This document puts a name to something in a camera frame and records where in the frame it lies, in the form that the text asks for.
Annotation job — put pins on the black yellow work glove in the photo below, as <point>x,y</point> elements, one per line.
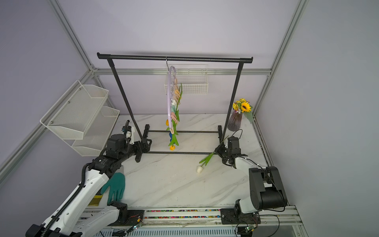
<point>95,200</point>

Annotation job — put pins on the white mesh tiered shelf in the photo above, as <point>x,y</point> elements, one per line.
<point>81,119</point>

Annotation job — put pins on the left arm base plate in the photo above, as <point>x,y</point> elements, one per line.
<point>126,217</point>

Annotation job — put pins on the sunflower bouquet in vase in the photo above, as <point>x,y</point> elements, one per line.
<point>241,108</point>

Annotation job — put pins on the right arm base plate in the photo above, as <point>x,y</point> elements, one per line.
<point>230,216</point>

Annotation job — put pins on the cream tulip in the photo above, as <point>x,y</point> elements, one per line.
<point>173,122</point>

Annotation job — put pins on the green work glove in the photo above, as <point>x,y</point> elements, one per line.
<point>115,185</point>

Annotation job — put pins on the black clothes rack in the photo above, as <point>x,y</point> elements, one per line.
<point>177,58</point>

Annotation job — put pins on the pale yellow tulip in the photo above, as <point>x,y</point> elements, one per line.
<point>178,94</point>

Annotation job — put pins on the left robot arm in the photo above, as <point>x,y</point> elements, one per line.
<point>94,176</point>

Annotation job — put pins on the white tulip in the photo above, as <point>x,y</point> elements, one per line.
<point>206,160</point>

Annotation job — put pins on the white wire wall basket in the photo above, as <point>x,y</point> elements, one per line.
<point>191,78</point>

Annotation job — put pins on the purple clip hanger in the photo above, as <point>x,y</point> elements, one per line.
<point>170,97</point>

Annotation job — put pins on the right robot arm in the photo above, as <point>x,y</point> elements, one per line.
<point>266,190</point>

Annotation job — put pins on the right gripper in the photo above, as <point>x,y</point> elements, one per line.
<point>218,150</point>

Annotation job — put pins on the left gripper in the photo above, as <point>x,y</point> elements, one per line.
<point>145,146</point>

